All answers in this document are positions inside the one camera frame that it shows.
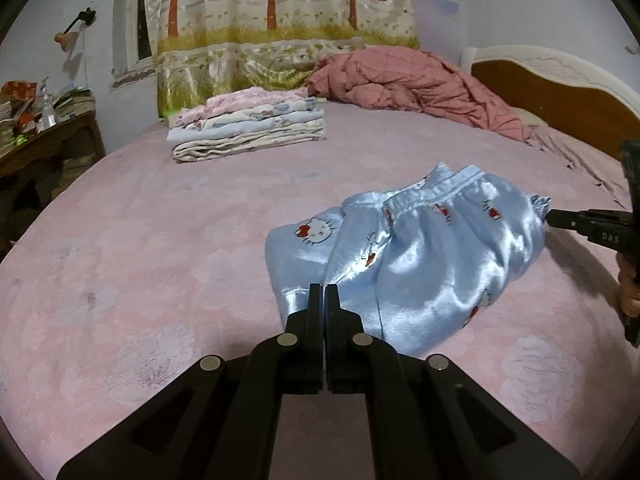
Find dark wooden desk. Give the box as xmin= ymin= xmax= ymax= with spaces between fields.
xmin=0 ymin=110 xmax=107 ymax=262

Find cream folded garment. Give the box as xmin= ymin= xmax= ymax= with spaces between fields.
xmin=172 ymin=125 xmax=329 ymax=164

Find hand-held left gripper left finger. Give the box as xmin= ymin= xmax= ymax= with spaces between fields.
xmin=56 ymin=283 xmax=326 ymax=480

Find pink wall lamp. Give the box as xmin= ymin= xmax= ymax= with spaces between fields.
xmin=54 ymin=7 xmax=97 ymax=53

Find purple wall paper patch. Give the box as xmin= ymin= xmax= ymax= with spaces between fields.
xmin=412 ymin=0 xmax=461 ymax=17

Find pink checked quilt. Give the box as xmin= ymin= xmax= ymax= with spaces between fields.
xmin=306 ymin=45 xmax=534 ymax=142

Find pink floral bed sheet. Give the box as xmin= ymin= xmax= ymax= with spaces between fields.
xmin=0 ymin=95 xmax=640 ymax=480

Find clear spray bottle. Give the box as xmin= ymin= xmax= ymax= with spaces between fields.
xmin=39 ymin=77 xmax=57 ymax=129

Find red box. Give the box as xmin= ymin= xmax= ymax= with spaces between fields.
xmin=0 ymin=80 xmax=39 ymax=104

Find blue satin cartoon-cat pants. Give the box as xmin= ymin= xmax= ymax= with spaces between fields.
xmin=265 ymin=162 xmax=551 ymax=359

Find white fish-print folded garment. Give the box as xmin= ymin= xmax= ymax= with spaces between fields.
xmin=192 ymin=97 xmax=321 ymax=125

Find tree-print satin curtain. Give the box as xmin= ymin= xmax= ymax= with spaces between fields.
xmin=142 ymin=0 xmax=420 ymax=119

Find stack of books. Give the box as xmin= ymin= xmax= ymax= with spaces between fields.
xmin=52 ymin=87 xmax=96 ymax=117

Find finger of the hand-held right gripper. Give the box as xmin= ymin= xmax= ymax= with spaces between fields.
xmin=546 ymin=208 xmax=591 ymax=235

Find light blue folded garment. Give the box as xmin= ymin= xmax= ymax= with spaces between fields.
xmin=167 ymin=110 xmax=326 ymax=143

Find stack of papers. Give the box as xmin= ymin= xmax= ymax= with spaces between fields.
xmin=0 ymin=100 xmax=17 ymax=157

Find person's right hand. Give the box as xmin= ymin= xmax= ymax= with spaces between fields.
xmin=616 ymin=251 xmax=640 ymax=319

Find beige pillow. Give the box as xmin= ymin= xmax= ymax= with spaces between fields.
xmin=517 ymin=107 xmax=549 ymax=129

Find white and wooden headboard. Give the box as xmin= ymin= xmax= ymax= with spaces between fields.
xmin=460 ymin=45 xmax=640 ymax=159

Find white window frame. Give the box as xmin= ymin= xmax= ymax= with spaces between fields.
xmin=112 ymin=0 xmax=161 ymax=89

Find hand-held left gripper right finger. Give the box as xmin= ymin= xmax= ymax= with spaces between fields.
xmin=325 ymin=284 xmax=583 ymax=480

